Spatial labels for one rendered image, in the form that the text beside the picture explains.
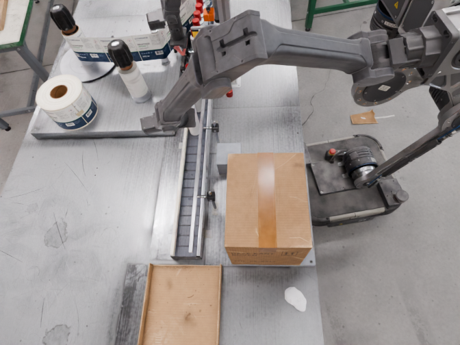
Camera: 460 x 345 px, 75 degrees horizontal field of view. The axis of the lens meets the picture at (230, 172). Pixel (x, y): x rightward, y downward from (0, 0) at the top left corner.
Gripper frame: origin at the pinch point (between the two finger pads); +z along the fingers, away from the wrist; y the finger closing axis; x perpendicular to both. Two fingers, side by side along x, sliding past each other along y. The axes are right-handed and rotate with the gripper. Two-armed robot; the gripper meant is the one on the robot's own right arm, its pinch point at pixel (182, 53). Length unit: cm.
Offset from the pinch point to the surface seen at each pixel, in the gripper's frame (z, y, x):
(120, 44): -16.0, 11.7, -19.8
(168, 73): 13.7, -2.2, -10.6
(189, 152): 13.3, 43.8, 3.6
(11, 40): 23, -45, -115
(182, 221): 13, 74, 3
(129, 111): 13.7, 20.6, -26.2
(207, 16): -17.4, 0.0, 13.8
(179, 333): 17, 111, 4
